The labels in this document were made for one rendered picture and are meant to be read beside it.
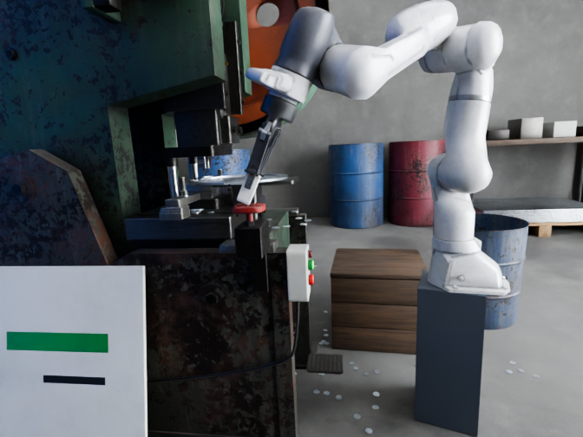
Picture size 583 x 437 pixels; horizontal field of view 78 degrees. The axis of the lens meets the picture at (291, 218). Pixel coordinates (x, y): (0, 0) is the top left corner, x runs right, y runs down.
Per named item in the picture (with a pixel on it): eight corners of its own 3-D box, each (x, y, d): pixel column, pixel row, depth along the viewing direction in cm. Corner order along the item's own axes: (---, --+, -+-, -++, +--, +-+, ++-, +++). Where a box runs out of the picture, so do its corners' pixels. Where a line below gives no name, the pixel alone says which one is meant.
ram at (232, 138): (245, 144, 119) (239, 48, 113) (232, 144, 104) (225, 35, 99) (196, 146, 121) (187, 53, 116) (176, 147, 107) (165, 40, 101)
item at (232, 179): (214, 177, 130) (214, 175, 130) (293, 174, 126) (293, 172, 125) (179, 186, 102) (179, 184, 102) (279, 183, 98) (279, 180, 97)
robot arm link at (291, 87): (313, 86, 78) (304, 109, 79) (260, 63, 79) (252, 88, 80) (309, 75, 66) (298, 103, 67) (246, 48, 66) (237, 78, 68)
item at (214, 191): (227, 192, 123) (225, 178, 122) (212, 198, 108) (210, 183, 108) (202, 192, 124) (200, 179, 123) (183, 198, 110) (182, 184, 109)
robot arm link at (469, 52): (464, 106, 107) (476, 42, 104) (520, 102, 93) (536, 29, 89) (418, 96, 98) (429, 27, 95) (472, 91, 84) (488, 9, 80)
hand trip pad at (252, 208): (268, 233, 85) (266, 202, 83) (263, 240, 79) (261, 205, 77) (239, 234, 86) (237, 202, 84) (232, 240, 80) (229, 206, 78)
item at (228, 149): (234, 161, 123) (232, 145, 122) (214, 165, 104) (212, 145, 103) (189, 163, 125) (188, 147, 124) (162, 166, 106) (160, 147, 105)
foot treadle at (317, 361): (342, 368, 128) (342, 355, 127) (343, 386, 118) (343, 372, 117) (185, 358, 136) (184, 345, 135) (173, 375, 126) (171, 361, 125)
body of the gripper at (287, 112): (297, 104, 71) (279, 148, 73) (301, 108, 79) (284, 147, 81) (262, 89, 71) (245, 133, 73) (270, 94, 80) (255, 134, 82)
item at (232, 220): (266, 209, 138) (265, 193, 137) (232, 239, 94) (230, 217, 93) (192, 211, 142) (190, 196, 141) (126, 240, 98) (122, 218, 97)
